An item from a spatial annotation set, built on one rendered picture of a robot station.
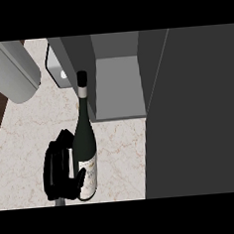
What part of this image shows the dark grey cabinet door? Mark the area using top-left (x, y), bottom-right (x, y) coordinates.
top-left (131, 23), bottom-right (234, 200)

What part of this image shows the pale grey rounded appliance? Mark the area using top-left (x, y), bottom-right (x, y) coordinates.
top-left (0, 39), bottom-right (45, 106)

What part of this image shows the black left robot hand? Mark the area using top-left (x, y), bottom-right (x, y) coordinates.
top-left (39, 127), bottom-right (89, 203)

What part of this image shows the dark green wine bottle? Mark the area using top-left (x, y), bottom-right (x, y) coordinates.
top-left (65, 69), bottom-right (102, 202)

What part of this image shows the grey open cabinet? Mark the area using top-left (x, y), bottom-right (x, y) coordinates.
top-left (47, 29), bottom-right (176, 126)

